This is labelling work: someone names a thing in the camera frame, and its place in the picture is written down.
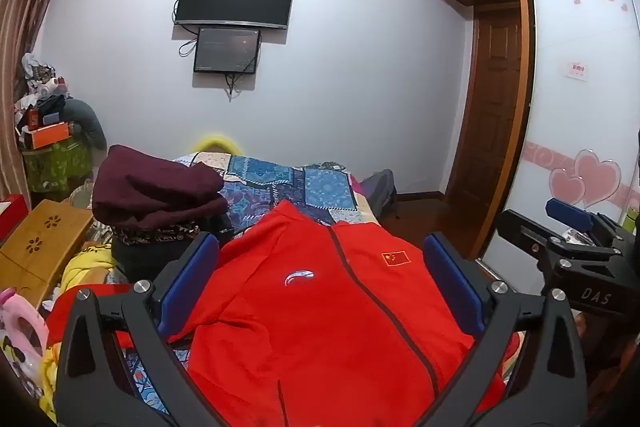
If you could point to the pile of household clutter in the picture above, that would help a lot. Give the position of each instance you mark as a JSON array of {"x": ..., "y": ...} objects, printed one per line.
[{"x": 40, "y": 82}]

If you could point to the yellow rounded object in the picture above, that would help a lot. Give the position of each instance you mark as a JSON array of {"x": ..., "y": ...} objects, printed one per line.
[{"x": 215, "y": 142}]

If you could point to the orange box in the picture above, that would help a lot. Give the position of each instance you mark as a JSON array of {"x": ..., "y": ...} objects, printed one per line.
[{"x": 50, "y": 135}]

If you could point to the red zip jacket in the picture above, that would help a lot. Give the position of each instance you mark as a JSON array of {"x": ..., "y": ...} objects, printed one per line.
[{"x": 310, "y": 332}]

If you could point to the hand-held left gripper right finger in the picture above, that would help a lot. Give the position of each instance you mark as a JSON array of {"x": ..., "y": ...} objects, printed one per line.
[{"x": 452, "y": 279}]

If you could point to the folded dark patterned garment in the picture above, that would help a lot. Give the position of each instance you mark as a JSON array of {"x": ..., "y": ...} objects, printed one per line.
[{"x": 150, "y": 234}]

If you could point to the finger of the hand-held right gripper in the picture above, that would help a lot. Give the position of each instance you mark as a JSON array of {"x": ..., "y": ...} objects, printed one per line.
[
  {"x": 570, "y": 211},
  {"x": 525, "y": 234}
]

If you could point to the folded black garment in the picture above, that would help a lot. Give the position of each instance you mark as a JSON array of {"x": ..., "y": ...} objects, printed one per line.
[{"x": 135, "y": 259}]

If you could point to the blue patterned bed sheet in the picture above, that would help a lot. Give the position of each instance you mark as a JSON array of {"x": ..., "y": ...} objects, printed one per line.
[{"x": 280, "y": 187}]

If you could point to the green fabric storage box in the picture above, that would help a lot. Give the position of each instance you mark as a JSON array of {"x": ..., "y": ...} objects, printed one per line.
[{"x": 57, "y": 167}]

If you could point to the red box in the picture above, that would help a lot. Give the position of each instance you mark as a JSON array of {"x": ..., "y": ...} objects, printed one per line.
[{"x": 10, "y": 214}]

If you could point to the small black wall monitor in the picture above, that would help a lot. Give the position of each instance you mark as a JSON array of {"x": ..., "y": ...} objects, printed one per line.
[{"x": 227, "y": 49}]

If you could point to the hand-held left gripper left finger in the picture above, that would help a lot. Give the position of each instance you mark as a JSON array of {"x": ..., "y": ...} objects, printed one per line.
[{"x": 192, "y": 277}]

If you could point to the yellow blanket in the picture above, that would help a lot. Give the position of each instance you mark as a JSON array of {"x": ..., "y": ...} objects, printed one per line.
[{"x": 85, "y": 267}]

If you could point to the brown wooden door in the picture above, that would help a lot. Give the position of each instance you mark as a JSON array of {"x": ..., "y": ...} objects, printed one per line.
[{"x": 492, "y": 107}]

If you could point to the folded maroon garment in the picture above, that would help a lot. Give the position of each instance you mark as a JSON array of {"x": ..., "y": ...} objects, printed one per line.
[{"x": 150, "y": 187}]

